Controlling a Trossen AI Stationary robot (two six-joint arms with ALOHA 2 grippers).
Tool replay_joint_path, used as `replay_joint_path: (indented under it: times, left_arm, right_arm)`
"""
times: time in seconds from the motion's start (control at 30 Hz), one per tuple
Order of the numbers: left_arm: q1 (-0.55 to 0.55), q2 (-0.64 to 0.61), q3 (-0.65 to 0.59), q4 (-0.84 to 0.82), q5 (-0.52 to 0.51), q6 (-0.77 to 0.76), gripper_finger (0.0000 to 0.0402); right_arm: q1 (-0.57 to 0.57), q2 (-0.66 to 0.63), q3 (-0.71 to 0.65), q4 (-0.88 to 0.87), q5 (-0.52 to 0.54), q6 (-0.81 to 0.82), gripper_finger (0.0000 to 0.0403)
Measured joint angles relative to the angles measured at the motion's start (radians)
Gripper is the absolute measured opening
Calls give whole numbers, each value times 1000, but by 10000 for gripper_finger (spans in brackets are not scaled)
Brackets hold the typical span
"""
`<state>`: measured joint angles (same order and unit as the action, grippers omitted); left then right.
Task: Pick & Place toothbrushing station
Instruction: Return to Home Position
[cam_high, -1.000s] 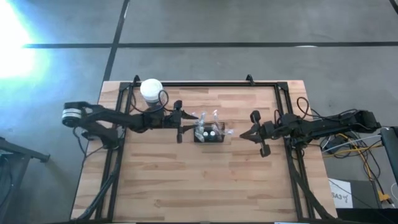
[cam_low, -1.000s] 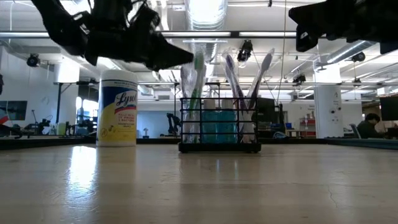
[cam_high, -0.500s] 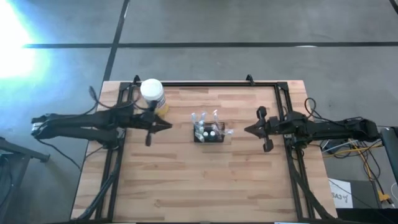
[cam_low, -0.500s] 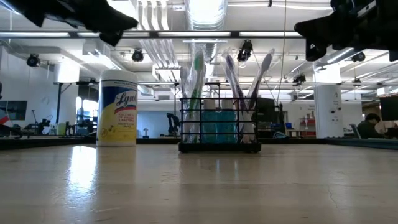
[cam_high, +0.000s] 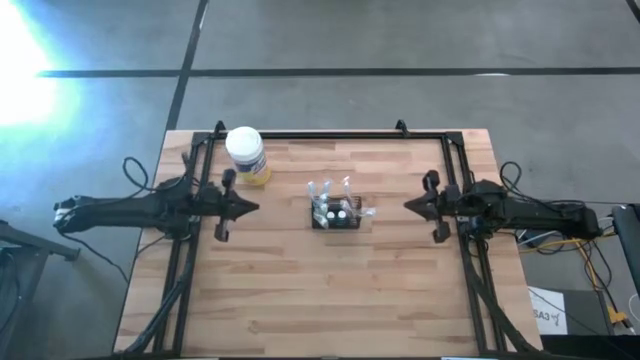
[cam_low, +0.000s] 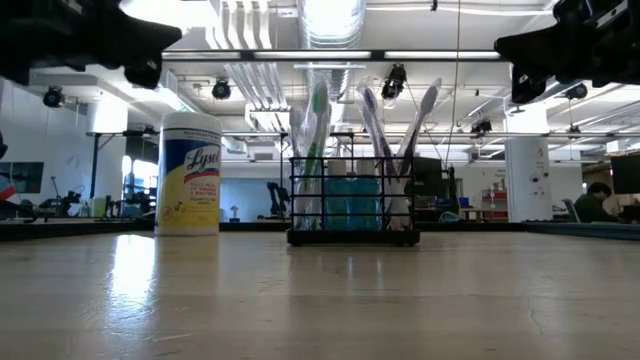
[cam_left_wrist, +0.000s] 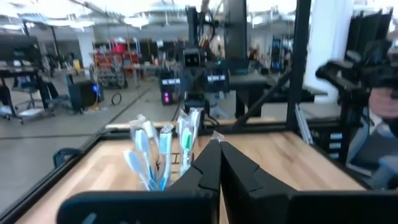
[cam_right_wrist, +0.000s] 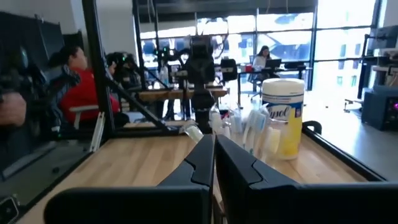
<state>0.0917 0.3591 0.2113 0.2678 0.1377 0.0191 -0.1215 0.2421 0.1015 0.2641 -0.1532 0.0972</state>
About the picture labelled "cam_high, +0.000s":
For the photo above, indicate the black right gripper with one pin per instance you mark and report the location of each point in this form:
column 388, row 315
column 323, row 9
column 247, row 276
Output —
column 452, row 205

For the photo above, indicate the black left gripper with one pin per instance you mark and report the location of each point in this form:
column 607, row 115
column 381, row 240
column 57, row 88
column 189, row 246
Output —
column 212, row 205

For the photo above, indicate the blue toothbrush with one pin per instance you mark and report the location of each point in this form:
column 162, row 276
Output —
column 350, row 207
column 311, row 192
column 368, row 212

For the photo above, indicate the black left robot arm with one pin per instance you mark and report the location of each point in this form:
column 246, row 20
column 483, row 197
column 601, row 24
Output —
column 120, row 212

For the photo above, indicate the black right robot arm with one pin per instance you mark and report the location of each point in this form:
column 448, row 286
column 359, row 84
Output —
column 540, row 215

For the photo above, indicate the white wipes canister yellow label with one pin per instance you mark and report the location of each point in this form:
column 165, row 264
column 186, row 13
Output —
column 245, row 145

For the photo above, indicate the small translucent travel bottle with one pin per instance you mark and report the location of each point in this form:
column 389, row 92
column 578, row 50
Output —
column 330, row 215
column 342, row 215

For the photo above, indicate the white paper label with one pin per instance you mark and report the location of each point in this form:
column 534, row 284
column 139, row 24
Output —
column 550, row 300

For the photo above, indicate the dark grey box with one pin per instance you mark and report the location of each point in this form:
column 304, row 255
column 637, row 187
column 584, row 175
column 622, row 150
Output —
column 587, row 310

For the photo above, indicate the black metal stand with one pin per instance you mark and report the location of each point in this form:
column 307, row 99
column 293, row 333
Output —
column 35, row 241

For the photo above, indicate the black floor case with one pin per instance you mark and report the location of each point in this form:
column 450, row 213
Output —
column 590, row 350

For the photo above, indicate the black aluminium table frame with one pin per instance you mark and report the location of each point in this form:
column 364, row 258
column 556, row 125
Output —
column 325, row 135

